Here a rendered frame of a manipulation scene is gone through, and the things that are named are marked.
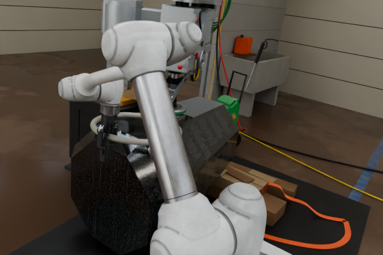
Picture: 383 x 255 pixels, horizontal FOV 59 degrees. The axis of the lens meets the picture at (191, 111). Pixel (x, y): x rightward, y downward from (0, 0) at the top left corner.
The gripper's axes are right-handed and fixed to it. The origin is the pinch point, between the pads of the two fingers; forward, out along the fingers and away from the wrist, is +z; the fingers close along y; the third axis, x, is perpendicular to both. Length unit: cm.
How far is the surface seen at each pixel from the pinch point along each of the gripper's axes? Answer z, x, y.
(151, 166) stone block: 11.9, -10.1, 26.9
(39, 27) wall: -14, 560, 408
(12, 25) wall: -13, 568, 350
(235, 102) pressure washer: 9, 22, 240
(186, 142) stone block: 6, -12, 63
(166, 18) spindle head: -68, 19, 69
